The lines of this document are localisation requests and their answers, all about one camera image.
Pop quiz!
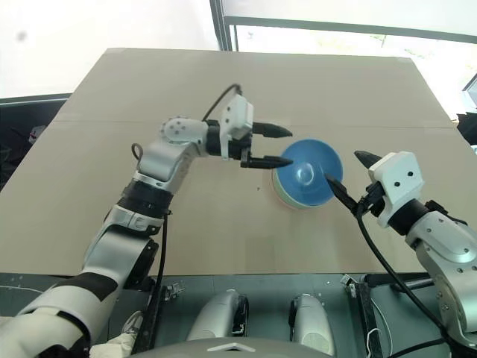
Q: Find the thin white wire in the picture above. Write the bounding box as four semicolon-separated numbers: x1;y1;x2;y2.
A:
365;327;380;354

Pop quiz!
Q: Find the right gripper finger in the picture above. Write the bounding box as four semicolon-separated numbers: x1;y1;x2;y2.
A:
323;172;360;217
353;149;382;177

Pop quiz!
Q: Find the silver rounded robot leg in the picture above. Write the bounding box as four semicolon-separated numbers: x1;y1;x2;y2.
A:
185;288;250;342
289;292;335;357

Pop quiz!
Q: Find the blue bowl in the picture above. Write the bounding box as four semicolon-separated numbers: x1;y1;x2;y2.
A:
274;138;344;208

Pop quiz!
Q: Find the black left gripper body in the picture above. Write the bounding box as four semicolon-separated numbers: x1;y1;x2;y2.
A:
227;121;264;169

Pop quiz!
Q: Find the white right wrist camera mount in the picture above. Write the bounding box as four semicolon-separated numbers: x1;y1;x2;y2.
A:
367;150;426;229

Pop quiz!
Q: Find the small metal table clamp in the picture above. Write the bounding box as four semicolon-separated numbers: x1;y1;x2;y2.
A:
160;282;187;304
339;273;359;300

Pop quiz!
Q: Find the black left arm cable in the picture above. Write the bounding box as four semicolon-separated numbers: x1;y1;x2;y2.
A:
130;83;245;358

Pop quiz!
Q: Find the black strap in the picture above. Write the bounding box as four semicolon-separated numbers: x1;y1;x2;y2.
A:
353;281;384;358

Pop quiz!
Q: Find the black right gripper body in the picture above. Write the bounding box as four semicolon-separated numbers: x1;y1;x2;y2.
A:
356;181;387;219

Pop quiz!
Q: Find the white cloth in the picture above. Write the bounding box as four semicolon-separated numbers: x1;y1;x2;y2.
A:
90;330;136;358

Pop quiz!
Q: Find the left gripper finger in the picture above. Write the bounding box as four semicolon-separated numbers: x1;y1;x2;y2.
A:
259;121;294;139
241;154;296;169

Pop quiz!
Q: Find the brown cardboard table cover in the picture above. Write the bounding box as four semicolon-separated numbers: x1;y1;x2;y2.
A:
0;47;477;279

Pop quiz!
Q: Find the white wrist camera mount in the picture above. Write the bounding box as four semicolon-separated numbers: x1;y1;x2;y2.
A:
218;94;255;160
367;150;426;229

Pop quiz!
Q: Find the grey robot torso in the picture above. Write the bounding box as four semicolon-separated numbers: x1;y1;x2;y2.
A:
128;336;338;358

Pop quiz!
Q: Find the dark window frame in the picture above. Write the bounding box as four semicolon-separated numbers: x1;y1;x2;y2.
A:
209;0;477;54

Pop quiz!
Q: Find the dark equipment beside table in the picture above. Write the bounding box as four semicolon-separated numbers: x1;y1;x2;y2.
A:
455;72;477;145

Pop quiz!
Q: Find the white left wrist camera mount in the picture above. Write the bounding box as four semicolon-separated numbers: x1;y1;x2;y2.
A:
218;94;255;160

